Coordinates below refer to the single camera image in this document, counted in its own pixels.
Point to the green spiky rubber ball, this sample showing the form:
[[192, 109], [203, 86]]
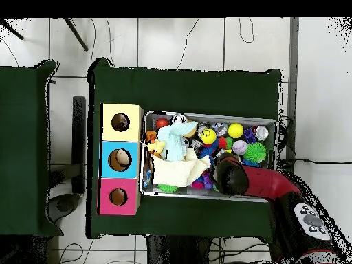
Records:
[[254, 152], [168, 188]]

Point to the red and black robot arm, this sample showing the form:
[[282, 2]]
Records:
[[264, 181]]

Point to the cream muslin cloth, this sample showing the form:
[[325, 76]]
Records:
[[170, 173]]

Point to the wooden box with three holes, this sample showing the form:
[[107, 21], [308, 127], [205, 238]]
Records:
[[129, 162]]

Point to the red ball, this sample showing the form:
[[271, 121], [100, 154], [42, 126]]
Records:
[[162, 123]]

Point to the orange plastic toy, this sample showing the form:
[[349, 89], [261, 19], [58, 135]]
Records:
[[151, 136]]

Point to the blue spiky rubber ball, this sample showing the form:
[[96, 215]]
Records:
[[205, 152]]

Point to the yellow smiley face ball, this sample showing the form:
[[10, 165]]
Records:
[[208, 136]]

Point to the yellow plush duck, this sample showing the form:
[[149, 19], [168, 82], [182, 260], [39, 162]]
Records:
[[157, 145]]

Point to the plain yellow ball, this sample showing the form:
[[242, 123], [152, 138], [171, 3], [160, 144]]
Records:
[[235, 130]]

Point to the black tripod leg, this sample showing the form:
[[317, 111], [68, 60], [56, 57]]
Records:
[[12, 30], [75, 34]]

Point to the colourful dotted cloth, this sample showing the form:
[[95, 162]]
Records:
[[120, 123]]

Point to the light blue muslin cloth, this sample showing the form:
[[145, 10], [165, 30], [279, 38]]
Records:
[[173, 140]]

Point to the dark green table cloth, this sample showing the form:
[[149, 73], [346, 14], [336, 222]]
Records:
[[192, 90], [22, 137]]

